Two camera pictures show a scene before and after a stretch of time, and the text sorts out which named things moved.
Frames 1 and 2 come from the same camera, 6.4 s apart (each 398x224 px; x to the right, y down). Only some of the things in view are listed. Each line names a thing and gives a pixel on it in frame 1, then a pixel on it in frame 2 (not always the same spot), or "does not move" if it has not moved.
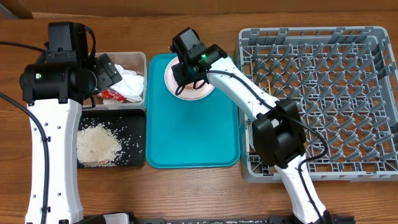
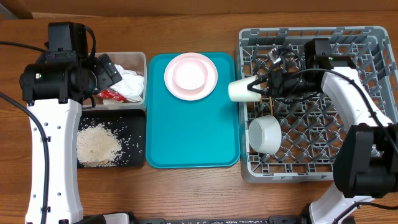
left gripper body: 106,75 does not move
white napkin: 132,84 does not move
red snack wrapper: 111,94 does not move
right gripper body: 180,75 -> 281,82
